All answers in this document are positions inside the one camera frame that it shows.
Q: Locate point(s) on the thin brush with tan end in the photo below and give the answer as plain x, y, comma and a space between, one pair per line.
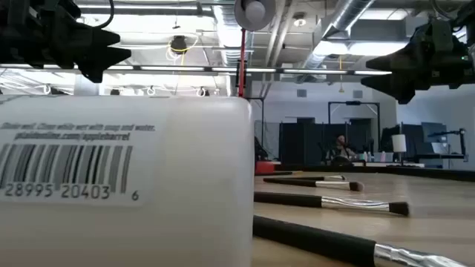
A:
278, 173

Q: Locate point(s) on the white paint bottle with barcode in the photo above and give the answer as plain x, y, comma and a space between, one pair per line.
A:
185, 167

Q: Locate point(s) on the round ceiling fixture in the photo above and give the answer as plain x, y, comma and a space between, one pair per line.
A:
299, 20

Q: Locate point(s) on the white cylindrical lamp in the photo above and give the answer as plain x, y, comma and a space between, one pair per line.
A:
399, 142

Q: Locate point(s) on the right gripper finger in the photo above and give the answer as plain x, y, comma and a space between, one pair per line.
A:
401, 61
401, 85

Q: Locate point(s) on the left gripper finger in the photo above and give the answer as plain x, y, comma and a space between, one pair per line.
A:
104, 59
96, 37

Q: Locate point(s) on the black paint brush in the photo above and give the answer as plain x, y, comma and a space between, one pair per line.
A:
297, 182
289, 199
315, 239

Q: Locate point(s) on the silver ventilation duct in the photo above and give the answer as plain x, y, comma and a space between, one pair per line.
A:
345, 15

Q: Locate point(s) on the person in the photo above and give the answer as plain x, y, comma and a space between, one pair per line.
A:
341, 148

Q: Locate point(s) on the thin black liner brush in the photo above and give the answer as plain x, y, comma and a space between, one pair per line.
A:
335, 177

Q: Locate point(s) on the black partition screens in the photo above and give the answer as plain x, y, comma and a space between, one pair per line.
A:
297, 144

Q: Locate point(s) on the black table frame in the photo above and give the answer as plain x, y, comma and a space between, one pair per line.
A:
438, 173

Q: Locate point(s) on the long linear light bar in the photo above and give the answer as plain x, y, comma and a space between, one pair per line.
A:
178, 68

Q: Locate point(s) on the black background frame stand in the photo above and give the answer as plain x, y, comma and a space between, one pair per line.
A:
354, 102

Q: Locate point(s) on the grey-blue monitor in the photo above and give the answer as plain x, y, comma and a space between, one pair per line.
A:
434, 130

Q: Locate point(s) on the red desk lamp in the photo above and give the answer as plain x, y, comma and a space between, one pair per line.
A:
242, 55

